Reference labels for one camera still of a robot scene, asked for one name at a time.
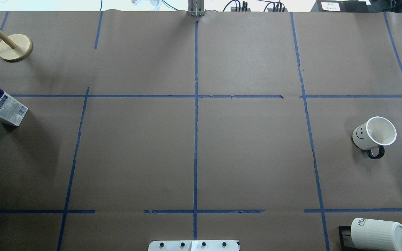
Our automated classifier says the black power strip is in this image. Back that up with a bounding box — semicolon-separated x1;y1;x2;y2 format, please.
228;0;251;12
264;1;287;12

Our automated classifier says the black wire mug rack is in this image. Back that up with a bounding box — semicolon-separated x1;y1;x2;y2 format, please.
338;226;359;251

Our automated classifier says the wooden mug tree stand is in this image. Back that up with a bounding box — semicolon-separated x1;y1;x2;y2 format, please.
0;29;33;62

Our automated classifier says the white smiley face mug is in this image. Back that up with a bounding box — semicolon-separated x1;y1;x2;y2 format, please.
351;116;397;159

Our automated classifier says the white ribbed mug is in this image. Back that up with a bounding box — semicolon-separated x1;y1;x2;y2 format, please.
350;218;402;251

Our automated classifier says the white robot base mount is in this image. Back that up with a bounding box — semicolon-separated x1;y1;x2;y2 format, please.
148;239;240;251

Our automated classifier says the aluminium frame post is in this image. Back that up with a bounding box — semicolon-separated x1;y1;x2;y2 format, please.
187;0;205;16

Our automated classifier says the black box with label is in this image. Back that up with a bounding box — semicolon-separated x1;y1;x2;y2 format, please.
310;0;369;13

